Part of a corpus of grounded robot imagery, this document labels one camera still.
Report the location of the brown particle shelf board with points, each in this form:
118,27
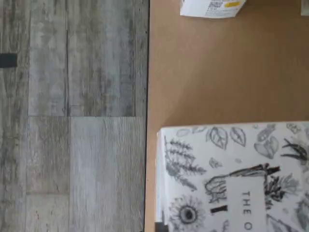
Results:
217,72

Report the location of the white box with dark strip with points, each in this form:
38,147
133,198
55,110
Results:
241,157

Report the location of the white and yellow snack box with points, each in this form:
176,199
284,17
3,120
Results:
200,8

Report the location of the black floor strip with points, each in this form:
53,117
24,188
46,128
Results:
8,60

